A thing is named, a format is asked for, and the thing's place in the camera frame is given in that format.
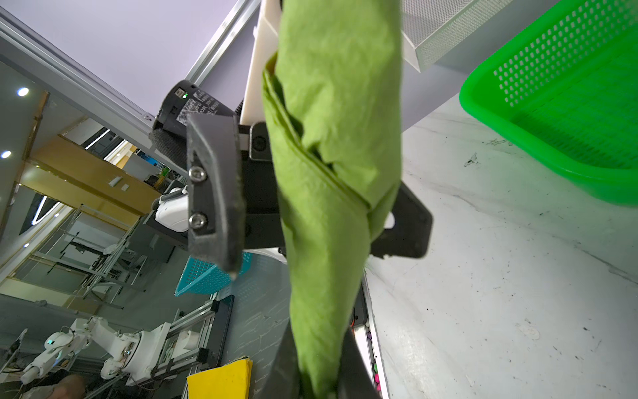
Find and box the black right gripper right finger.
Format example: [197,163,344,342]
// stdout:
[338,331,380,399]

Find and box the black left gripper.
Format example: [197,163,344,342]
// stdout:
[187,114,433,274]

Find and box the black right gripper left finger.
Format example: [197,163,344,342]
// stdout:
[259,324,301,399]

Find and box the green paper napkin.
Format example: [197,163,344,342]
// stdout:
[262,1,403,398]

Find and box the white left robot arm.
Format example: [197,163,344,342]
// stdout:
[151,81,433,276]

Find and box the yellow box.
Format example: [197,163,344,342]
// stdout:
[187,358,253,399]

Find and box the teal plastic crate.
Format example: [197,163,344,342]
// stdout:
[174,258,233,297]

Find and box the bright green plastic basket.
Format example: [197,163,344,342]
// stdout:
[460,0,637,207]

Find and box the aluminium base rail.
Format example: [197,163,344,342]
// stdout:
[351,274,390,398]

